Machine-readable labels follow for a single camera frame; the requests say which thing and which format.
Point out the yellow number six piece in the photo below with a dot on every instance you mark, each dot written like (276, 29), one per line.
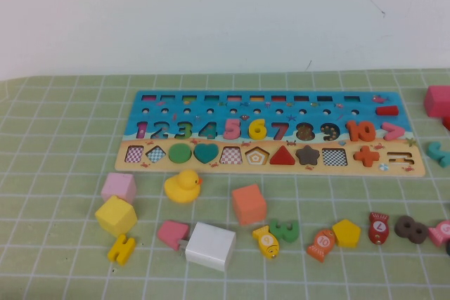
(252, 128)

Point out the pink number five piece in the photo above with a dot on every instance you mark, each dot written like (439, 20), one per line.
(232, 121)

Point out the wooden number shape puzzle board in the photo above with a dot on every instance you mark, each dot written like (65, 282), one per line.
(228, 107)

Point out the teal heart piece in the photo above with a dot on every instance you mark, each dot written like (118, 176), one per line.
(206, 154)

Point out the green circle piece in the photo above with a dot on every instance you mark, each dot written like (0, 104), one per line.
(180, 153)

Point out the red triangle piece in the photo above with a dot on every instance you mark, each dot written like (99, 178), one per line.
(282, 159)

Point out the brown star piece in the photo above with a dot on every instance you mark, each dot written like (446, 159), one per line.
(308, 155)

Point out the pink trapezoid wooden piece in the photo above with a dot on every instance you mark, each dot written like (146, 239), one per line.
(171, 233)

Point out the green number three piece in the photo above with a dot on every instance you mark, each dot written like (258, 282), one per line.
(284, 237)

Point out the orange number ten piece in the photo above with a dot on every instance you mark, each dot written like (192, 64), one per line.
(351, 131)

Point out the orange plus sign piece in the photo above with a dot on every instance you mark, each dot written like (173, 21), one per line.
(366, 156)

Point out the yellow H-shaped wooden piece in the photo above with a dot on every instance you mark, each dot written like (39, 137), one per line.
(121, 249)

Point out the yellow pentagon wooden piece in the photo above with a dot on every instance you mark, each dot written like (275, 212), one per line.
(347, 232)

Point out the red minus sign piece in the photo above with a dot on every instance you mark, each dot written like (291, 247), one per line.
(387, 110)

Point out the pink greater-than sign piece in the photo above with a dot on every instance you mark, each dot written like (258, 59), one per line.
(398, 131)

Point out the brown number eight piece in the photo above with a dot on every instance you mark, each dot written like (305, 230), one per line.
(398, 229)

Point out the teal number piece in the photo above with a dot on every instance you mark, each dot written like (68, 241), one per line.
(443, 158)

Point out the red wooden piece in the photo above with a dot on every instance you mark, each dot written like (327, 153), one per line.
(447, 123)

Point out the yellow rubber duck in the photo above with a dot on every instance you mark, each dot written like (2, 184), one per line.
(182, 189)

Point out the orange wooden cube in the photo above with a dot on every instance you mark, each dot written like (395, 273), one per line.
(249, 203)

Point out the yellow wooden fish number nine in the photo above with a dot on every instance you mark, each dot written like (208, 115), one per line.
(267, 240)

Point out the white charger plug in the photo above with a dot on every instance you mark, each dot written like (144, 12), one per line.
(210, 247)

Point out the pink wooden cube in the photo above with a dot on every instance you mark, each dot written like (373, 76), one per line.
(117, 187)

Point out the yellow wooden cube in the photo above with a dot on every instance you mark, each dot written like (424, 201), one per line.
(117, 217)

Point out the orange wooden fish number ten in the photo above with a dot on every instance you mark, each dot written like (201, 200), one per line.
(322, 242)

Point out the green checkered tablecloth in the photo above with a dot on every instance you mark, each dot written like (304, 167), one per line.
(52, 138)

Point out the red wooden fish number seven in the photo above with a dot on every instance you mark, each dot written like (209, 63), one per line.
(379, 226)

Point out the magenta wooden cube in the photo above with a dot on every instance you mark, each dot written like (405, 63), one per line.
(437, 100)

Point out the pink wooden fish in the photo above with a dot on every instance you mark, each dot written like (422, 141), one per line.
(439, 235)

